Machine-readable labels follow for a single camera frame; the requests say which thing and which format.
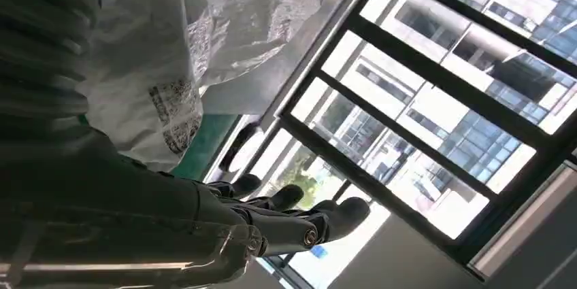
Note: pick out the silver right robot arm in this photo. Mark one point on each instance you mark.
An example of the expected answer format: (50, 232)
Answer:
(40, 43)

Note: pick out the black window frame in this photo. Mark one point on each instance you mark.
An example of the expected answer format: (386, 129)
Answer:
(432, 79)

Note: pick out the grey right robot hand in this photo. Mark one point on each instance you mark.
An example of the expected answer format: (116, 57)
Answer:
(112, 215)

